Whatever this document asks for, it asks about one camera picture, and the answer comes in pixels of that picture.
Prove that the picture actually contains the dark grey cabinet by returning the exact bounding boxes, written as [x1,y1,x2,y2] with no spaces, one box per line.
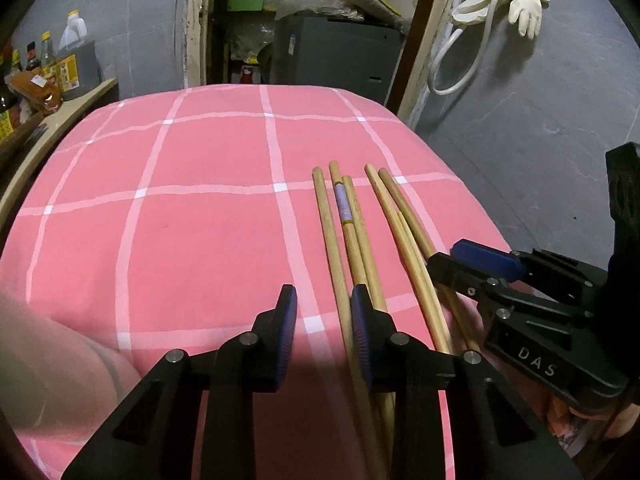
[270,15,407,109]

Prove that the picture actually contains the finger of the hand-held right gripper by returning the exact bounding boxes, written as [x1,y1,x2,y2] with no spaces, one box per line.
[450,240,608,303]
[427,252,591,328]

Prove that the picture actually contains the purple banded single chopstick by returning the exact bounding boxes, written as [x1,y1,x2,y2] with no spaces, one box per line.
[327,160,371,292]

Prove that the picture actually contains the white flexible hose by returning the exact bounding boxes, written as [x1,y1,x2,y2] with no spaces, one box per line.
[427,0,507,96]

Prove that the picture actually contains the wooden door frame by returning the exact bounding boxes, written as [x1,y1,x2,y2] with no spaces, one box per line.
[182,0,447,127]

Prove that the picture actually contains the beige kitchen counter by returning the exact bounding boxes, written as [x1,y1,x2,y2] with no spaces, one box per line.
[0,77,120,233]

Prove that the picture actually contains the crumpled clear plastic sheet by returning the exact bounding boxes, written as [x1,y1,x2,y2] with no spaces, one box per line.
[274,0,362,22]

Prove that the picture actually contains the plain single chopstick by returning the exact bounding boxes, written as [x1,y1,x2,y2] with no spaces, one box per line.
[311,166,388,480]
[364,162,454,359]
[342,176,391,314]
[377,167,484,354]

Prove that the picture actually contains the pink checked tablecloth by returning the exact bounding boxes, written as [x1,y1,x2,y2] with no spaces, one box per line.
[0,84,512,480]

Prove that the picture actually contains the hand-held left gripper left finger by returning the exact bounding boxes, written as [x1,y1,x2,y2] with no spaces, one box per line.
[60,284,298,480]

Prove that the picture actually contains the wooden storage shelves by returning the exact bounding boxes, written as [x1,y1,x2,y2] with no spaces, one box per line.
[215,0,281,86]

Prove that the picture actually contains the cream rubber gloves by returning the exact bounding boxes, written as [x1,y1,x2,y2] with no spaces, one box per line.
[452,0,551,40]

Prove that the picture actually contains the flat cardboard piece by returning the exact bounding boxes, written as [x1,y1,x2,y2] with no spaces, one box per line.
[320,0,412,32]

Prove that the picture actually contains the clear yellow-capped bottle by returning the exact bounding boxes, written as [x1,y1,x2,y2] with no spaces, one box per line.
[38,32,59,82]

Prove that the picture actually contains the large cooking oil jug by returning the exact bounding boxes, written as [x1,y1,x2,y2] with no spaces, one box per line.
[57,9,104,101]

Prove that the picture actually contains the brown food packet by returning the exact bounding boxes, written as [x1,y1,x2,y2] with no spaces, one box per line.
[10,68,65,116]

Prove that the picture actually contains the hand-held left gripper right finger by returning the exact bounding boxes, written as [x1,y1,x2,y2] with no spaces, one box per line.
[350,284,583,480]

